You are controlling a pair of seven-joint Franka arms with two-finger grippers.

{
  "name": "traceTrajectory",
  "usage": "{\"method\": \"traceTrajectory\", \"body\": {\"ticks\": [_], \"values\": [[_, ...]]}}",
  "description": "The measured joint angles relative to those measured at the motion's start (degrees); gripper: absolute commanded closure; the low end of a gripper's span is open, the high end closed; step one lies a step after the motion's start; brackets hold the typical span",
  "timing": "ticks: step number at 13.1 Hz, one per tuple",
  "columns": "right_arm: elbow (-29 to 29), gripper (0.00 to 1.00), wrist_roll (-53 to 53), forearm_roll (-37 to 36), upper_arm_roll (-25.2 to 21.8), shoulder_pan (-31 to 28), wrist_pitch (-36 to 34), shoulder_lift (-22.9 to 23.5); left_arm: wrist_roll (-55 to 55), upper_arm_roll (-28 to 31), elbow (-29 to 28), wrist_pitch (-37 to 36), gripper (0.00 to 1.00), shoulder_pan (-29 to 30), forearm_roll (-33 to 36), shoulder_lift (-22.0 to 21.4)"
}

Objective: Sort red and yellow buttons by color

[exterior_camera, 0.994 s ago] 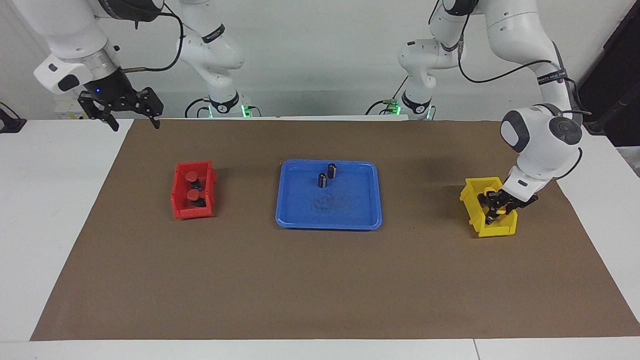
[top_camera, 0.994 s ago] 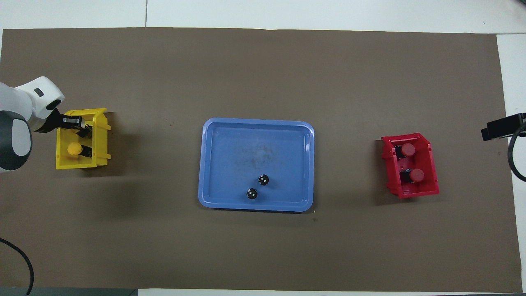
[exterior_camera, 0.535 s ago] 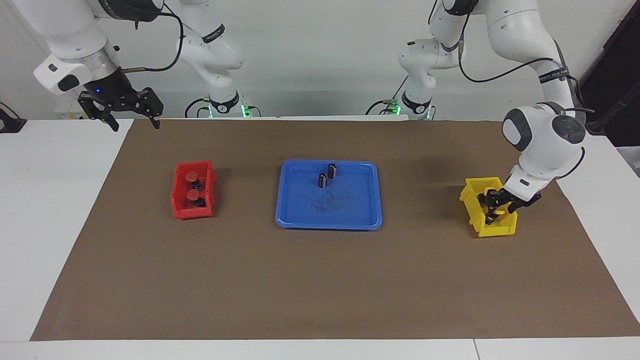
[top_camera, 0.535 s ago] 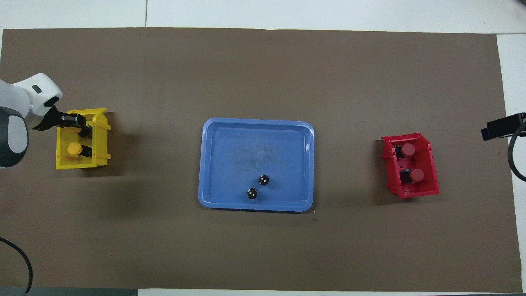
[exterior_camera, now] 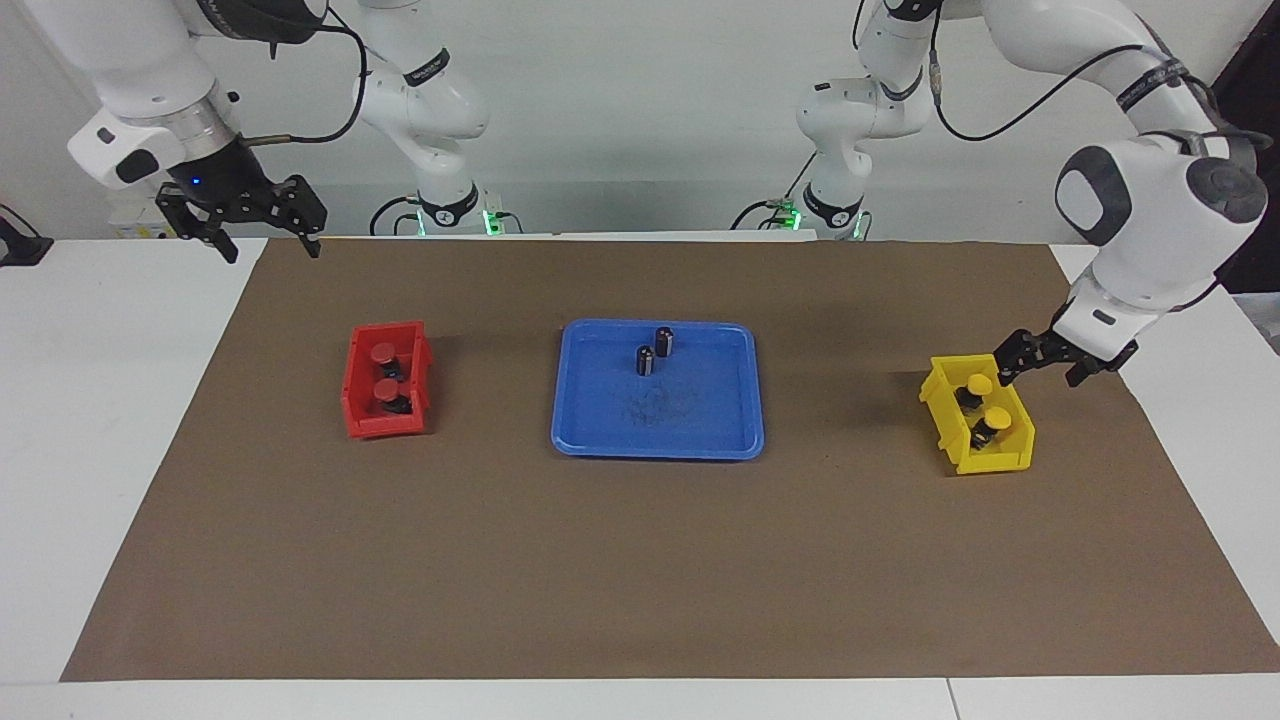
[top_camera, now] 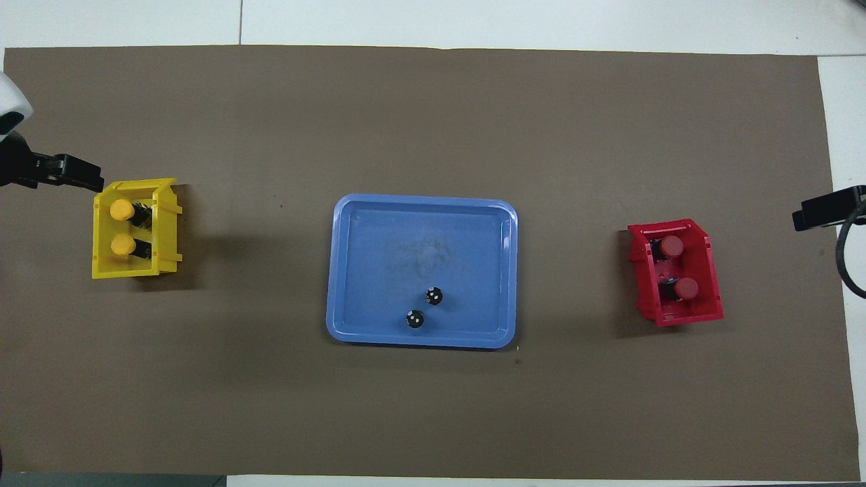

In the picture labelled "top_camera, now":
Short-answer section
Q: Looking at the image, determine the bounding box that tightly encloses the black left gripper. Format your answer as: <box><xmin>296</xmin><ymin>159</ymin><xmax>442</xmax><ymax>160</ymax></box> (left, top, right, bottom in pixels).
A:
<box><xmin>0</xmin><ymin>132</ymin><xmax>106</xmax><ymax>194</ymax></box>

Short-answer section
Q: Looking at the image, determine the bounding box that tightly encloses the yellow push button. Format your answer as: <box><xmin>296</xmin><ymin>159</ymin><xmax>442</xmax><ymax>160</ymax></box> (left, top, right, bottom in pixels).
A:
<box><xmin>110</xmin><ymin>198</ymin><xmax>155</xmax><ymax>227</ymax></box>
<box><xmin>110</xmin><ymin>233</ymin><xmax>155</xmax><ymax>261</ymax></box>

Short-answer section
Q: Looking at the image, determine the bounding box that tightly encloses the red push button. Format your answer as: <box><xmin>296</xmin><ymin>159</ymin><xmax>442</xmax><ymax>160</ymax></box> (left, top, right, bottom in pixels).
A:
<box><xmin>658</xmin><ymin>277</ymin><xmax>700</xmax><ymax>302</ymax></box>
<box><xmin>649</xmin><ymin>235</ymin><xmax>685</xmax><ymax>261</ymax></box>

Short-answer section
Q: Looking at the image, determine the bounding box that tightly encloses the yellow plastic bin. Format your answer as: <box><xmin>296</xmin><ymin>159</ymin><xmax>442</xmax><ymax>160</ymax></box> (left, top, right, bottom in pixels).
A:
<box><xmin>92</xmin><ymin>178</ymin><xmax>183</xmax><ymax>279</ymax></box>

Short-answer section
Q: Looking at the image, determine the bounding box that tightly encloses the red plastic bin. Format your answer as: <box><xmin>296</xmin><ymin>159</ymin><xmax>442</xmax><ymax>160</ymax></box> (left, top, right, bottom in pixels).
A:
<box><xmin>627</xmin><ymin>218</ymin><xmax>725</xmax><ymax>328</ymax></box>

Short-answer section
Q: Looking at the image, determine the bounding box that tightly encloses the blue plastic tray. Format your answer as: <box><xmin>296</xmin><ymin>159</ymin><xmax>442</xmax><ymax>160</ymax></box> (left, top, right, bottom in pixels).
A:
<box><xmin>326</xmin><ymin>194</ymin><xmax>519</xmax><ymax>350</ymax></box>

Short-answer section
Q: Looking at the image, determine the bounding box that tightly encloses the brown table mat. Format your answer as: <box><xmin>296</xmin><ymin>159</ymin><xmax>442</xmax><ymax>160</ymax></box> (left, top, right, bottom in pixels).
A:
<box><xmin>0</xmin><ymin>45</ymin><xmax>860</xmax><ymax>482</ymax></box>

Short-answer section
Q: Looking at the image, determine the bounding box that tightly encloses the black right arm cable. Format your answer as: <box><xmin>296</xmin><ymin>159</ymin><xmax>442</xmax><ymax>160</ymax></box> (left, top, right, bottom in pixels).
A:
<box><xmin>836</xmin><ymin>203</ymin><xmax>866</xmax><ymax>300</ymax></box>

